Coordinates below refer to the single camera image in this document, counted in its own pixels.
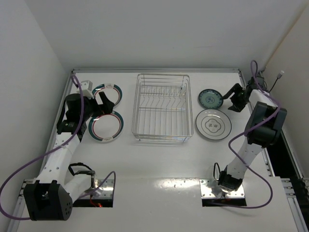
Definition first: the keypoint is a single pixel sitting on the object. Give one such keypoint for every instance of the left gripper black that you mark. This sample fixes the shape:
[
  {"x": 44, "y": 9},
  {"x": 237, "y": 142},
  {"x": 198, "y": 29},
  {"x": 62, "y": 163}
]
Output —
[{"x": 97, "y": 105}]

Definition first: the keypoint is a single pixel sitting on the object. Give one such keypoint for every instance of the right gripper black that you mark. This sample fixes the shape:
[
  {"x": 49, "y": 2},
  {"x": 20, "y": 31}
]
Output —
[{"x": 237, "y": 97}]

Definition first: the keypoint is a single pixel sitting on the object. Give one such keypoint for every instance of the small blue patterned plate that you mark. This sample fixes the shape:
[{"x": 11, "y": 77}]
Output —
[{"x": 210, "y": 99}]

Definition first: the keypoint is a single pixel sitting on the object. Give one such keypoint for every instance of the white plate with grey rim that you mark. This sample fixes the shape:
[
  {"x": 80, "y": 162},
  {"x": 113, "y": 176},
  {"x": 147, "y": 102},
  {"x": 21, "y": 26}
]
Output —
[{"x": 213, "y": 124}]

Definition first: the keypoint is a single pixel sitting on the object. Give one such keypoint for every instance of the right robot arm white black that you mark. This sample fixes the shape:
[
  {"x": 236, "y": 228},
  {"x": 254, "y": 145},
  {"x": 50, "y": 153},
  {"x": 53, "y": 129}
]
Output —
[{"x": 262, "y": 130}]

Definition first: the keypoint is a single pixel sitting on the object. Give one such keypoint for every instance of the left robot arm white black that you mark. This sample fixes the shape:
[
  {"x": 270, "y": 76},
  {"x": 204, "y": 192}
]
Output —
[{"x": 49, "y": 197}]

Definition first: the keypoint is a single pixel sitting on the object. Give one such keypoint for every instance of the far green red rimmed plate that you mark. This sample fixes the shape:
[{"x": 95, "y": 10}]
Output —
[{"x": 112, "y": 91}]

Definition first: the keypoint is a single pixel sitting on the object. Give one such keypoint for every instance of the green red rimmed plate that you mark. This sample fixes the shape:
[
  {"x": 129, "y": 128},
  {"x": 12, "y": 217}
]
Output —
[
  {"x": 112, "y": 91},
  {"x": 106, "y": 128}
]

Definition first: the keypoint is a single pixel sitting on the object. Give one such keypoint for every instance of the near green red rimmed plate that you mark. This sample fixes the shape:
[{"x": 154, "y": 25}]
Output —
[{"x": 106, "y": 128}]

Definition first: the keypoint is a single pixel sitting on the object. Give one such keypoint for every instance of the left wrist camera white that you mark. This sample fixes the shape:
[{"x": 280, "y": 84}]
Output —
[{"x": 86, "y": 87}]

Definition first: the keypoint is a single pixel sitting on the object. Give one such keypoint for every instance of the metal wire dish rack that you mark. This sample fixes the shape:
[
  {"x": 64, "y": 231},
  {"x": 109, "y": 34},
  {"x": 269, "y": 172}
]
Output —
[{"x": 163, "y": 108}]

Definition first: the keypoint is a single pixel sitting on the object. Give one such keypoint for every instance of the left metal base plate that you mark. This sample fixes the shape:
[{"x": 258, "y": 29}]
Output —
[{"x": 105, "y": 189}]

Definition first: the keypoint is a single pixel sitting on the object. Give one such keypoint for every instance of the metal base plate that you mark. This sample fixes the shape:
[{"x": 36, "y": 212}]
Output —
[
  {"x": 105, "y": 189},
  {"x": 211, "y": 191}
]

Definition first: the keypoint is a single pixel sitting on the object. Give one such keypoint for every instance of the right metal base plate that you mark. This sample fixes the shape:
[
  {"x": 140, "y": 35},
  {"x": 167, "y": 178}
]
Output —
[{"x": 211, "y": 191}]

